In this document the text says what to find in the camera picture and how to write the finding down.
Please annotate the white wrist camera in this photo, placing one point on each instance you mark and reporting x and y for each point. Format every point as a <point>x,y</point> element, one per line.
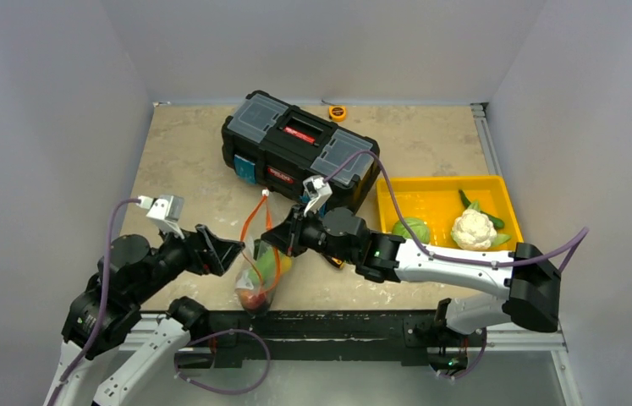
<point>164,211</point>
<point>317,191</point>

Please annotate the white cauliflower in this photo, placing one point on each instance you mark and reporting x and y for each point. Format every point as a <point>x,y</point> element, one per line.
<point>473,230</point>

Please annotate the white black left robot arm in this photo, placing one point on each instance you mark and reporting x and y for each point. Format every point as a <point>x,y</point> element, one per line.
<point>101,318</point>

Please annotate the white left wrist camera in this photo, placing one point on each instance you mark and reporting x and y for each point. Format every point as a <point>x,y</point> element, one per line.
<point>164,211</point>

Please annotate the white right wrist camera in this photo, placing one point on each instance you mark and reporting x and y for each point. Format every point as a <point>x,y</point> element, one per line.
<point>317,191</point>

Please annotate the yellow plastic tray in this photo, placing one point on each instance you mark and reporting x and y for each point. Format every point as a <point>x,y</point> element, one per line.
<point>436,201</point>

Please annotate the green round cabbage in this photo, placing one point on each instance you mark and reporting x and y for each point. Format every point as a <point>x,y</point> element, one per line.
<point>412,228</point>

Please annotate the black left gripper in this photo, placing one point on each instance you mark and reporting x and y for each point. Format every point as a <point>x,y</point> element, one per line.
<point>207,251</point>

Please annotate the green cucumber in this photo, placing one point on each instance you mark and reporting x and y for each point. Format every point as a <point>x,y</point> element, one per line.
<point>498,223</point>

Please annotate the black plastic toolbox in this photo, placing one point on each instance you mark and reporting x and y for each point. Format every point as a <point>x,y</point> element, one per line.
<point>278,145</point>

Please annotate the black yellow screwdriver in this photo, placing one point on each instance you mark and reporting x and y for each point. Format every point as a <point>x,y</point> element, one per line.
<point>337,263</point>

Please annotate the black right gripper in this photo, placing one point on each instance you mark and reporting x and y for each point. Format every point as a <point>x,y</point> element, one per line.
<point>295,234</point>

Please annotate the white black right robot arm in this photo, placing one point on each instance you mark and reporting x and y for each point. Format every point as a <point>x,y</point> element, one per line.
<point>520,286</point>

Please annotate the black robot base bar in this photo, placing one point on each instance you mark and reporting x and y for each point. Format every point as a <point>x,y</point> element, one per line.
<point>407,337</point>

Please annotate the yellow corn cob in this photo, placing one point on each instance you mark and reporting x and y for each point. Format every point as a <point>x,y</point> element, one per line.
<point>285,264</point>

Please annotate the clear orange zip top bag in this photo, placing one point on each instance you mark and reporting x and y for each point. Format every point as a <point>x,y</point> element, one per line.
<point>259,221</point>

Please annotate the yellow tape measure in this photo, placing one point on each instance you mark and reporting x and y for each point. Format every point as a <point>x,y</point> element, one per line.
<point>336,112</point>

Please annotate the red pink peach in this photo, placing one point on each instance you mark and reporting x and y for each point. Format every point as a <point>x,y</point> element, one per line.
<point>252,302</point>

